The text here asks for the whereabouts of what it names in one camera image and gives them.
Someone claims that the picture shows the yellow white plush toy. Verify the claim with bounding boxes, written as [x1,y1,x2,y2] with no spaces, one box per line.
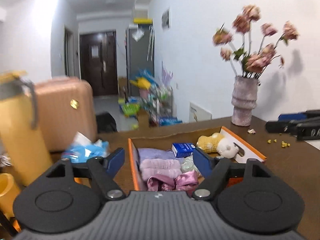
[196,133,239,159]

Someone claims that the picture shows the green iridescent mesh ball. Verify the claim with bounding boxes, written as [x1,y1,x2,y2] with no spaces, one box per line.
[181,155,202,177]

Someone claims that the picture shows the purple satin scrunchie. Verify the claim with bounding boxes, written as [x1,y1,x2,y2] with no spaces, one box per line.
[147,170,199,195]

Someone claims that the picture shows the blue pocket tissue pack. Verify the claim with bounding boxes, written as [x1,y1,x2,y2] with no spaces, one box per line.
[171,143,195,158]

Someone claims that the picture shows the lilac fuzzy sock roll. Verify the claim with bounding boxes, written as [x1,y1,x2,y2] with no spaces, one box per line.
[139,159,182,181]

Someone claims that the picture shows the lavender knitted cloth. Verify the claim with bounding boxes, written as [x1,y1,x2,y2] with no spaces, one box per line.
[138,148,184,164]

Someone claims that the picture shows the red cardboard box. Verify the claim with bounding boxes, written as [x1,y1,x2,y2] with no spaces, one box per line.
[128,126,267,191]

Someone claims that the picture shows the grey ribbed vase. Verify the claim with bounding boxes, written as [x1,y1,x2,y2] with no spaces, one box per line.
[231,76,258,127]

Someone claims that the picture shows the pink hard-shell suitcase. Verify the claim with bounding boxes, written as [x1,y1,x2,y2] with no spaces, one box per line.
[35,77,97,152]

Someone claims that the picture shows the yellow thermos jug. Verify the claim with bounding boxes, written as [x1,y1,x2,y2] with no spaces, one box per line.
[1,71,53,186]

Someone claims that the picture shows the dried pink flower bouquet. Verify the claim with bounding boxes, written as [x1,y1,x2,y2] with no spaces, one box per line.
[212,4,300,80]

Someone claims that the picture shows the yellow ceramic mug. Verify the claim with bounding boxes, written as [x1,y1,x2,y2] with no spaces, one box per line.
[0,173,21,218]

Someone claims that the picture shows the dark entrance door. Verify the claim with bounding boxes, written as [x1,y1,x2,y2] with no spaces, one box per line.
[80,30,118,96]

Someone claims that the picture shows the grey refrigerator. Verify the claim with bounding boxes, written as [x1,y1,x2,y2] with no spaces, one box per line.
[125,24,155,96]

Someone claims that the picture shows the wire rack with clutter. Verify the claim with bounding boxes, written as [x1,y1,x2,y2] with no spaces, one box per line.
[118,67,182,127]

